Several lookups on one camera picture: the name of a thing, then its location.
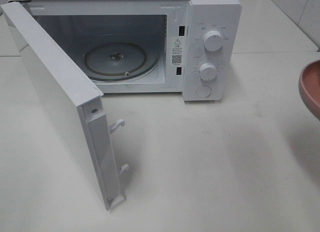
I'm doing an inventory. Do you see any white timer knob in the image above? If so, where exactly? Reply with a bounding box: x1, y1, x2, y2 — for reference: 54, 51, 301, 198
199, 62, 218, 81

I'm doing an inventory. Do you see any white microwave door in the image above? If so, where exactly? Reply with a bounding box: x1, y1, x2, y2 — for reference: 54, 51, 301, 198
1, 2, 129, 210

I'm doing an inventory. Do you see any pink round plate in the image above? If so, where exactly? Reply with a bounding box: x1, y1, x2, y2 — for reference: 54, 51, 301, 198
298, 60, 320, 120

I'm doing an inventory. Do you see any glass microwave turntable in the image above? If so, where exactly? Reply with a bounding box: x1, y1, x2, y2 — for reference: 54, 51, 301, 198
83, 42, 160, 82

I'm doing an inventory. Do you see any white warning label sticker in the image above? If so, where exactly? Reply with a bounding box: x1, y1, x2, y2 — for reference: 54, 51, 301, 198
169, 36, 186, 67

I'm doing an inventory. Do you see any white microwave oven body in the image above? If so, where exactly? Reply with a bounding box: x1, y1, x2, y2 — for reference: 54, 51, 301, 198
1, 0, 242, 102

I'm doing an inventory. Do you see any upper white power knob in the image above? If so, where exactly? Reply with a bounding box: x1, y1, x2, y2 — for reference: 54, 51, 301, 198
203, 29, 224, 52

